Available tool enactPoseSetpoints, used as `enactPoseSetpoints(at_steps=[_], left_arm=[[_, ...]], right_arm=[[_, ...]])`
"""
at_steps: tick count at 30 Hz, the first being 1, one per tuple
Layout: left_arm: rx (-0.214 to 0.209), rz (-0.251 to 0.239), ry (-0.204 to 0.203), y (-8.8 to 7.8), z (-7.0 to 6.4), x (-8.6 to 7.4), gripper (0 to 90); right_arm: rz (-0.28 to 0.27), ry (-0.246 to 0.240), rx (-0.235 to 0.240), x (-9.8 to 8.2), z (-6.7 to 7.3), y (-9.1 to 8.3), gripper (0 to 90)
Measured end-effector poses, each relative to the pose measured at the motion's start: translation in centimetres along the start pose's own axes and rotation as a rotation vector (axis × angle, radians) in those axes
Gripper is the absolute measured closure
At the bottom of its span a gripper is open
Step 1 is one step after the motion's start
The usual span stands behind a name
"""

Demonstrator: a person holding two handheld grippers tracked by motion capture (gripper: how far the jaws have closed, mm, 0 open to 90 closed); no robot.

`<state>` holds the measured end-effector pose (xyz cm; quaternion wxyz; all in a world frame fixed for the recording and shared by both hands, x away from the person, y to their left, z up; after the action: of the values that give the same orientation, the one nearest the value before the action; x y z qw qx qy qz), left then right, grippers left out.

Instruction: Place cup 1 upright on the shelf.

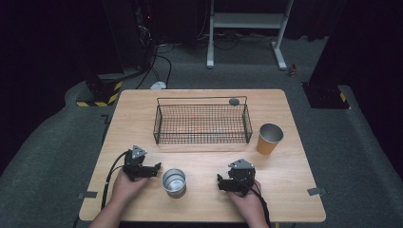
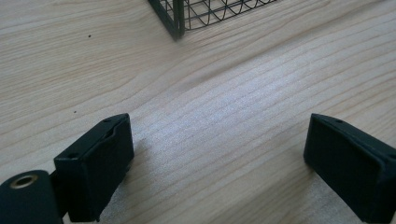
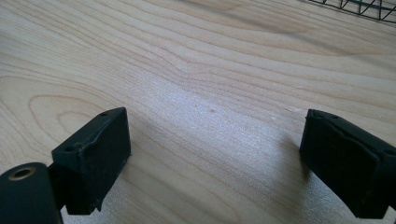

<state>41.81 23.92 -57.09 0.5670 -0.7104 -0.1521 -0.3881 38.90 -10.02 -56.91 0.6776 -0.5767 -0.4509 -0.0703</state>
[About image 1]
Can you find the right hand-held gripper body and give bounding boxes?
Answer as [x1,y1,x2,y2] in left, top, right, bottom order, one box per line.
[225,158,257,195]

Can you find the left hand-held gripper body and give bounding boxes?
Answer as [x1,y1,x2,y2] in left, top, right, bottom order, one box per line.
[123,144,159,182]

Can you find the silver metal cup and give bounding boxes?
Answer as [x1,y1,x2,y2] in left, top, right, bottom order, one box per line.
[161,168,187,196]

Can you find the orange cup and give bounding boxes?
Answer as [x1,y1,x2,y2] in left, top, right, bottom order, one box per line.
[256,123,285,156]

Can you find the black wire basket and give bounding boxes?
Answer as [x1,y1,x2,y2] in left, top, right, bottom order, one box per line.
[152,95,254,146]

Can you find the person's left hand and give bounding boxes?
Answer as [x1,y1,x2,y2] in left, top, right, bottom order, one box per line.
[110,170,151,207]

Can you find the person's right hand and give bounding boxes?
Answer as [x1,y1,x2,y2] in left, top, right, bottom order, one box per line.
[225,180,264,221]

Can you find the grey tape strip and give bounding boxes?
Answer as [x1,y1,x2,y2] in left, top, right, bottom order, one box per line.
[306,186,329,197]
[77,190,99,200]

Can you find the black yellow-striped stand base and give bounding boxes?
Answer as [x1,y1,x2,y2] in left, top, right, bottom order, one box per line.
[301,81,353,111]
[75,73,124,108]

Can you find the dark equipment rack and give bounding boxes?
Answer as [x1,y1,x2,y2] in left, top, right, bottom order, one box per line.
[131,0,160,71]

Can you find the white metal stand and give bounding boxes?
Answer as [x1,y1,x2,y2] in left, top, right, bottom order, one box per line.
[206,0,296,71]

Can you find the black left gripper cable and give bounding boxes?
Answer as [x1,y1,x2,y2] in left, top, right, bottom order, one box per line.
[100,149,131,211]

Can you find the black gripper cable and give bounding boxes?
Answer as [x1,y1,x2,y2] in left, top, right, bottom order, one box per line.
[100,149,131,211]
[248,181,273,228]

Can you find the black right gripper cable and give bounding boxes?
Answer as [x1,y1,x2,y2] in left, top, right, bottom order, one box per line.
[248,181,273,228]

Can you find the black floor cable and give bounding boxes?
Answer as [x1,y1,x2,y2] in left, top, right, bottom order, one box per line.
[136,43,176,90]

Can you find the bundle of black cables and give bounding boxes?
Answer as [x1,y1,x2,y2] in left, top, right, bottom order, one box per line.
[197,30,278,52]

